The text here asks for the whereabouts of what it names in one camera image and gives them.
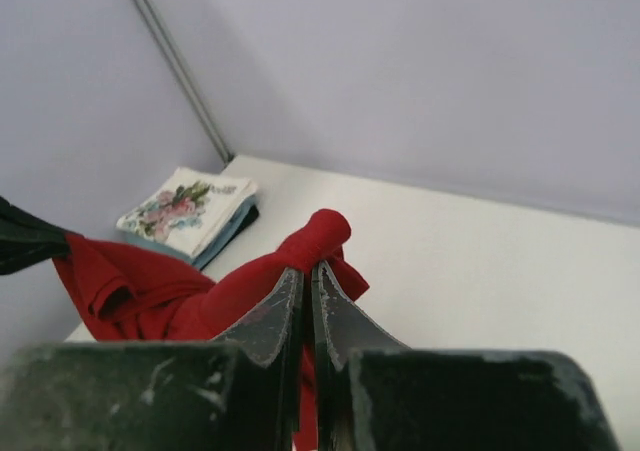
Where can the left corner aluminium post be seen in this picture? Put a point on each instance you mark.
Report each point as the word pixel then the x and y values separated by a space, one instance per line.
pixel 180 69

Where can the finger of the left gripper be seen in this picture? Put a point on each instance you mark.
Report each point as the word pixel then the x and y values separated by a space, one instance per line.
pixel 27 240

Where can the black folded t shirt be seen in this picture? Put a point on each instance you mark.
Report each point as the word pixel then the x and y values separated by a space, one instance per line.
pixel 250 217

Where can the red t shirt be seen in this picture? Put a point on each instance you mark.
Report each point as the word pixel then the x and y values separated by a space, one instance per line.
pixel 123 292

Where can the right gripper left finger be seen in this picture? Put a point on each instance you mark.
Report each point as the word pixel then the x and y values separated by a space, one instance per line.
pixel 238 391

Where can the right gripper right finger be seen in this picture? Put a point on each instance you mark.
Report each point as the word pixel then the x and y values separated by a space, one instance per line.
pixel 375 393

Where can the light blue folded t shirt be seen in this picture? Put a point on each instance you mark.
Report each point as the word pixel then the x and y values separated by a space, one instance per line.
pixel 226 235

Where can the white floral folded t shirt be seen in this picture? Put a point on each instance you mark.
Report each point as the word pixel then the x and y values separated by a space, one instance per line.
pixel 189 210

